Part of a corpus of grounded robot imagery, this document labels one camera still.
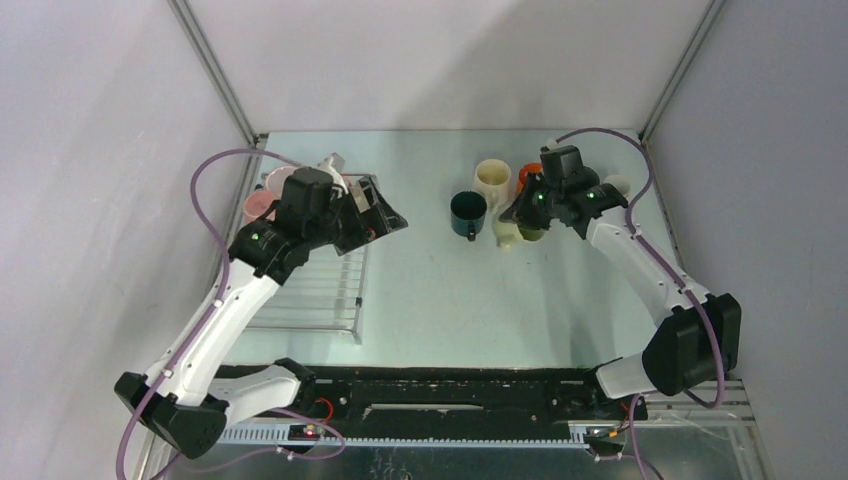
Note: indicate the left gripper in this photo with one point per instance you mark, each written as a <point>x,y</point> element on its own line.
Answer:
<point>382,219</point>

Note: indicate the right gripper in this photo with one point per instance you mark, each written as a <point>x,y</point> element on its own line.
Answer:
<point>520,213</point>

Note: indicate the light green mug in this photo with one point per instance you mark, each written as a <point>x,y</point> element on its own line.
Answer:
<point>510,235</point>

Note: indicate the cream mug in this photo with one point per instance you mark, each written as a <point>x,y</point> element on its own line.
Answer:
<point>492,179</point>

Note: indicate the orange mug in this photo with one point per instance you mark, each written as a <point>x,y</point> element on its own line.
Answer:
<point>524,173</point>

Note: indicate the teal green mug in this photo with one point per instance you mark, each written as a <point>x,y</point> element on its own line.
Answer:
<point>468,210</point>

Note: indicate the salmon printed mug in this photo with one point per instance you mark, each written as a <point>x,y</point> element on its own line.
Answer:
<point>620,182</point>

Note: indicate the dark green mug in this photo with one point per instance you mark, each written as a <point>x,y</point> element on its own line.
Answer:
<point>588,177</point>

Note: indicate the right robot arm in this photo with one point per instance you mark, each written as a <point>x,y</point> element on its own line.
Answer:
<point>697,332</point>

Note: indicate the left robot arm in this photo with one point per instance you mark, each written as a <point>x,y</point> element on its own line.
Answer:
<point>180,397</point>

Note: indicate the beige small mug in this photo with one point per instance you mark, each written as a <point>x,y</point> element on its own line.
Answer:
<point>359,198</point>

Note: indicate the grey mug white base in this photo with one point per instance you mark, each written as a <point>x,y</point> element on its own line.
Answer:
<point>275,180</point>

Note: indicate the pink patterned mug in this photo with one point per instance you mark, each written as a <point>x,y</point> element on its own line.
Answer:
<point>257,204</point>

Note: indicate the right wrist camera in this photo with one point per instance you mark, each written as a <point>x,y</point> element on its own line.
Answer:
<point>561,167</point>

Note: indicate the wire dish rack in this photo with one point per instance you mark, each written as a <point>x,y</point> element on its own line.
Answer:
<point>331,291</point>

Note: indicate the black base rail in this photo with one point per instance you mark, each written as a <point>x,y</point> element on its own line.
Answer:
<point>461,404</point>

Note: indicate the aluminium frame rail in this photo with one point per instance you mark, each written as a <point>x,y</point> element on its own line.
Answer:
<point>679,439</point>

